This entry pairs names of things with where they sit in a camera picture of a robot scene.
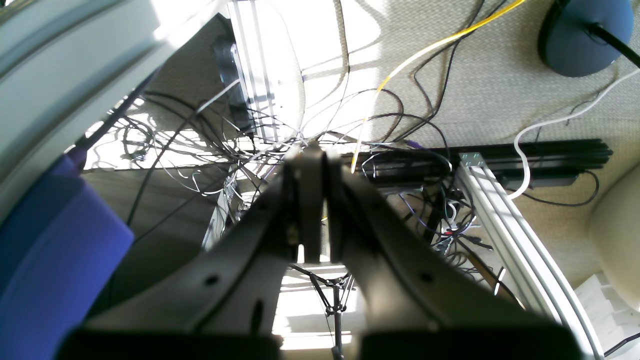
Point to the dark round lamp base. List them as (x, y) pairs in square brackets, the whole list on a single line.
[(580, 38)]

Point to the beige rounded chair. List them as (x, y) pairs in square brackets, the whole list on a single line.
[(614, 229)]

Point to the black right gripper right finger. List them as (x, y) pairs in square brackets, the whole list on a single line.
[(417, 306)]

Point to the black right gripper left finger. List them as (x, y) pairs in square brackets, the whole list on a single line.
[(220, 306)]

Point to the black aluminium frame rail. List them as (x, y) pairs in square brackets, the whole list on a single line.
[(552, 163)]

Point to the silver aluminium frame rail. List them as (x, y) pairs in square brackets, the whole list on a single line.
[(535, 278)]

